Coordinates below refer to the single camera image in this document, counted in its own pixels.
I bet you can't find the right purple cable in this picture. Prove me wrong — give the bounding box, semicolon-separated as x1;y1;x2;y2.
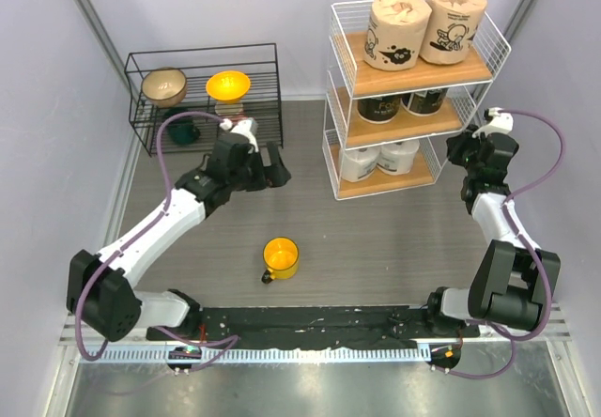
440;109;569;378

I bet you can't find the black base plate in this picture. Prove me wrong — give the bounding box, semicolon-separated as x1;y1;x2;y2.
167;305;480;350

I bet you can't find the white toilet paper roll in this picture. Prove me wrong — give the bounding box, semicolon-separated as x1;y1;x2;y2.
377;140;420;176

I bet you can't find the orange bowl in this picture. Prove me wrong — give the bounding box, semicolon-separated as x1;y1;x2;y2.
206;70;251;103

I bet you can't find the yellow enamel mug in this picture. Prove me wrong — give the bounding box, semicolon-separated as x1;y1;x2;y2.
261;237;300;284

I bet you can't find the black wire rack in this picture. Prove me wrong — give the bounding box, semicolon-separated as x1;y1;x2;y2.
124;42;284;156

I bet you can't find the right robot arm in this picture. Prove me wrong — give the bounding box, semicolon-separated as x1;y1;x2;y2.
424;125;561;337

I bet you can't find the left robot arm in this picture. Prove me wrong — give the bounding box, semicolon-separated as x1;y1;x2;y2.
67;133;291;342

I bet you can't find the black toilet paper roll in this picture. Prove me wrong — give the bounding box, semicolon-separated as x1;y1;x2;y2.
357;95;401;124

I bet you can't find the brown roll back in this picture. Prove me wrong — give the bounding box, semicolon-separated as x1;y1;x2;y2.
363;0;432;71

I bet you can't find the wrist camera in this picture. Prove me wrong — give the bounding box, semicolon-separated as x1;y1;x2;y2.
219;117;259;152
471;107;514;139

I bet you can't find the brown roll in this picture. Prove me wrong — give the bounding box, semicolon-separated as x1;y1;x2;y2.
420;0;488;65
363;0;432;71

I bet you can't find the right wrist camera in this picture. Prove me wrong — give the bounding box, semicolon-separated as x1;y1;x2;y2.
471;107;514;139

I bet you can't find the black roll front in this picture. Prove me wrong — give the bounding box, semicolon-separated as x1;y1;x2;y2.
401;88;448;116

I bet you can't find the brown roll front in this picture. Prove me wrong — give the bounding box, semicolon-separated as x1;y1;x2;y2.
420;0;488;65

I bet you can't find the beige small cup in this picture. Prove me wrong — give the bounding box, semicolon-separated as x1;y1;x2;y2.
214;101;244;117

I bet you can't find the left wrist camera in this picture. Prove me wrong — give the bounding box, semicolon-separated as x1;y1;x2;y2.
219;117;259;152

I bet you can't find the beige brown bowl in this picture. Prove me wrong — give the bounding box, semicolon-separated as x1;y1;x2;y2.
141;68;188;108

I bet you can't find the purple cable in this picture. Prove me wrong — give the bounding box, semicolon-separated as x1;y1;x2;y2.
74;110;240;371
440;109;569;378

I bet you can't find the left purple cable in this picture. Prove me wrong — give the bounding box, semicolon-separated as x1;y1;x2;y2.
74;110;240;371

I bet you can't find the dark green mug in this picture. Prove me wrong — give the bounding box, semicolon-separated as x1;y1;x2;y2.
166;116;201;147

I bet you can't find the white wire wooden shelf rack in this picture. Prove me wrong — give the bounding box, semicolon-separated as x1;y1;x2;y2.
322;0;511;200

